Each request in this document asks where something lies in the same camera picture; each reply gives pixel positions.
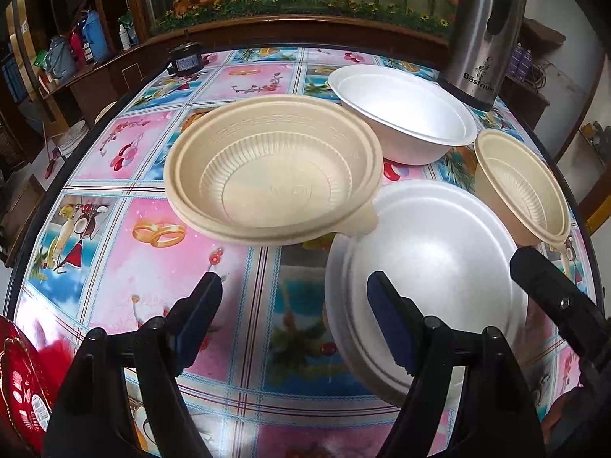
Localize stainless steel kettle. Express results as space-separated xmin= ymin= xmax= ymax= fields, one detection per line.
xmin=436 ymin=0 xmax=523 ymax=111

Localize red bottle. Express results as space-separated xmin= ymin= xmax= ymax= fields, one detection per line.
xmin=69 ymin=29 xmax=87 ymax=65

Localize wooden side cabinet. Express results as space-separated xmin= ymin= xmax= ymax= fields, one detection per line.
xmin=501 ymin=19 xmax=566 ymax=120

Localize red gift box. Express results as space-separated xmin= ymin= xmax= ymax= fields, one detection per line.
xmin=0 ymin=315 xmax=58 ymax=454

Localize white spray bottle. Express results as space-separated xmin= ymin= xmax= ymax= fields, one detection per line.
xmin=118 ymin=14 xmax=139 ymax=51

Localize stack of white plates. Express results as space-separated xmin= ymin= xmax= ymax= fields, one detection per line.
xmin=57 ymin=121 xmax=89 ymax=158

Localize large beige plastic bowl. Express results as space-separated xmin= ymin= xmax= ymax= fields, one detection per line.
xmin=163 ymin=95 xmax=384 ymax=247

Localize white foam plate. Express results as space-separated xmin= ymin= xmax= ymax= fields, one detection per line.
xmin=325 ymin=179 xmax=530 ymax=408

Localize white foam bowl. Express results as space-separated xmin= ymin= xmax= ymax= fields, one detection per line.
xmin=327 ymin=64 xmax=478 ymax=167

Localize purple bottles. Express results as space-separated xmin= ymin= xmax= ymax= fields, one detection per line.
xmin=508 ymin=43 xmax=535 ymax=77

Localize grey-blue bag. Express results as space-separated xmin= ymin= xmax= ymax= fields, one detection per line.
xmin=48 ymin=35 xmax=78 ymax=82

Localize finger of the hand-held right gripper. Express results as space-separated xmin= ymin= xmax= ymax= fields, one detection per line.
xmin=510 ymin=246 xmax=611 ymax=368

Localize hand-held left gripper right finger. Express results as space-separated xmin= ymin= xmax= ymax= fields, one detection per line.
xmin=367 ymin=271 xmax=545 ymax=458

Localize wooden shelf unit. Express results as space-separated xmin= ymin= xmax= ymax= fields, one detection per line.
xmin=0 ymin=0 xmax=144 ymax=168

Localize colourful printed tablecloth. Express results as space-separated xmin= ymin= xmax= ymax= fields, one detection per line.
xmin=12 ymin=48 xmax=597 ymax=458

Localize blue thermos jug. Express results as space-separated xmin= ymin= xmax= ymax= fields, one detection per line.
xmin=81 ymin=10 xmax=112 ymax=64

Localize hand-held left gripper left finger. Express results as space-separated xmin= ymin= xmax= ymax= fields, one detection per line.
xmin=43 ymin=272 xmax=224 ymax=458

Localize small beige plastic bowl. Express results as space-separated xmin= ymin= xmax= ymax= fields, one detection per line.
xmin=474 ymin=129 xmax=572 ymax=251

